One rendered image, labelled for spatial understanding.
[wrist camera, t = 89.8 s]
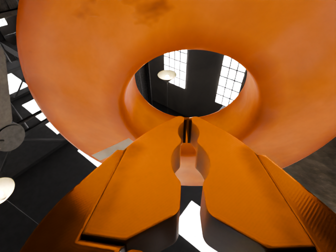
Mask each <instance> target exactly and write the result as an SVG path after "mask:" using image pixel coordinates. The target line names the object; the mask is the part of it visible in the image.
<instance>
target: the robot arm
mask: <svg viewBox="0 0 336 252"><path fill-rule="evenodd" d="M186 134H187V143H190V144H191V145H192V146H193V148H194V149H195V151H196V158H195V168H196V169H197V170H198V172H199V173H200V174H201V175H202V177H203V179H204V182H203V187H202V195H201V203H200V211H199V215H200V223H201V231H202V237H203V240H204V241H205V243H206V244H207V245H208V246H209V247H211V248H212V249H214V250H215V251H217V252H336V213H334V212H333V211H332V210H331V209H330V208H329V207H328V206H327V205H325V204H324V203H323V202H322V201H321V200H319V199H318V198H317V197H316V196H315V195H313V194H312V193H311V192H310V191H308V190H307V189H306V188H305V187H304V186H302V185H301V184H300V183H299V182H297V181H296V180H295V179H294V178H293V177H291V176H290V175H289V174H288V173H287V172H285V171H284V170H283V169H282V168H280V167H279V166H278V165H277V164H276V163H274V162H273V161H272V160H271V159H269V158H268V157H267V156H266V155H257V154H256V153H255V152H254V151H252V150H251V149H250V148H249V147H248V146H246V145H245V144H244V143H243V142H241V141H240V140H239V139H237V138H236V137H234V136H232V135H231V134H229V133H227V132H225V131H224V130H222V129H220V128H218V127H216V126H214V125H212V124H211V123H209V122H207V121H205V120H203V119H201V118H199V117H197V116H194V117H189V118H187V117H182V116H177V117H175V118H173V119H171V120H169V121H167V122H165V123H163V124H161V125H160V126H158V127H156V128H154V129H152V130H150V131H148V132H147V133H145V134H143V135H142V136H140V137H139V138H138V139H136V140H135V141H134V142H132V143H131V144H130V145H129V146H128V147H127V148H126V149H124V150H116V151H115V152H114V153H113V154H112V155H111V156H110V157H108V158H107V159H106V160H105V161H104V162H103V163H102V164H100V165H99V166H98V167H97V168H96V169H95V170H94V171H92V172H91V173H90V174H89V175H88V176H87V177H86V178H84V179H83V180H82V181H81V182H80V183H79V184H77V185H76V186H75V187H74V188H73V189H72V190H71V191H69V192H68V193H67V194H66V195H65V196H64V197H63V198H62V199H61V200H60V201H59V202H58V203H57V204H56V205H55V206H54V207H53V208H52V209H51V210H50V211H49V213H48V214H47V215H46V216H45V217H44V218H43V220H42V221H41V222H40V223H39V224H38V226H37V227H36V228H35V230H34V231H33V232H32V234H31V235H30V236H29V238H28V239H27V241H26V242H25V243H24V245H23V246H22V248H21V250H20V251H19V252H161V251H163V250H164V249H166V248H168V247H169V246H171V245H173V244H174V243H175V242H176V241H177V239H178V236H179V222H180V200H181V182H180V180H179V179H178V178H177V176H176V175H175V173H176V171H177V170H178V169H179V168H180V163H181V145H182V144H183V143H186Z"/></svg>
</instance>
